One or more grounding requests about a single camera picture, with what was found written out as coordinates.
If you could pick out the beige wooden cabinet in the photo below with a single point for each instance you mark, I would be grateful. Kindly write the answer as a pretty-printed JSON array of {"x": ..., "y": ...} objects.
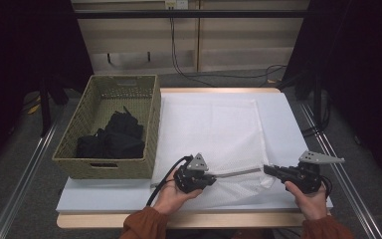
[{"x": 245, "y": 43}]

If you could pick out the person's right hand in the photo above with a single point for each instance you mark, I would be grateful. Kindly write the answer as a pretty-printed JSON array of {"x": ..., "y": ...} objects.
[{"x": 311, "y": 202}]

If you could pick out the person's left hand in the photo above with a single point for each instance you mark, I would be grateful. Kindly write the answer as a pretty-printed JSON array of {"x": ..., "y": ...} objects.
[{"x": 172, "y": 197}]

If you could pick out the aluminium floor rail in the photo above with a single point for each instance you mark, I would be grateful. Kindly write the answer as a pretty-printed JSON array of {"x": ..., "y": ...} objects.
[
  {"x": 23, "y": 186},
  {"x": 344, "y": 179}
]

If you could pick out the white mesh laundry bag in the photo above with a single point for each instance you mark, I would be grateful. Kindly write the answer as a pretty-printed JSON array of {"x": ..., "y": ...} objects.
[{"x": 212, "y": 132}]

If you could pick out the white foam mat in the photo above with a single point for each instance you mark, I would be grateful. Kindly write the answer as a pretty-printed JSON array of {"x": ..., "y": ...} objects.
[{"x": 288, "y": 116}]

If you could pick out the black horizontal bar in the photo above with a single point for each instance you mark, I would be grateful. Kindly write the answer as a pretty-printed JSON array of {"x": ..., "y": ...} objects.
[{"x": 192, "y": 14}]

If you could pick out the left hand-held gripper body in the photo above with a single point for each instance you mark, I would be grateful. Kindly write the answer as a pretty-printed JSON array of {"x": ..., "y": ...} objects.
[{"x": 190, "y": 177}]

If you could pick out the wall power socket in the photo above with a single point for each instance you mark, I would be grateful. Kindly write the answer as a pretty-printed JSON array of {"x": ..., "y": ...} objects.
[{"x": 176, "y": 4}]

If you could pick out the green woven basket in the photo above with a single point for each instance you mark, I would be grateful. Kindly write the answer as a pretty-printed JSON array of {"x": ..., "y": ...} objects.
[{"x": 79, "y": 132}]

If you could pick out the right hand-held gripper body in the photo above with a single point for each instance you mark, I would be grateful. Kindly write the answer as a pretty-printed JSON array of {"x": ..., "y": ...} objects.
[{"x": 303, "y": 177}]

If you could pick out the black metal stand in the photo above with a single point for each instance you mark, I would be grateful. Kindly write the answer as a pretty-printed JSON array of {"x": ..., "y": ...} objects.
[
  {"x": 44, "y": 109},
  {"x": 317, "y": 99}
]

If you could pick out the dark curtain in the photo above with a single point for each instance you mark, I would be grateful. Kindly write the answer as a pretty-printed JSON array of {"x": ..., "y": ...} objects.
[
  {"x": 20, "y": 49},
  {"x": 364, "y": 66}
]

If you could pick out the black garment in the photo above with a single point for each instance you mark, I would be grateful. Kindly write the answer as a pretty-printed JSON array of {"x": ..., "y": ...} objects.
[{"x": 119, "y": 139}]

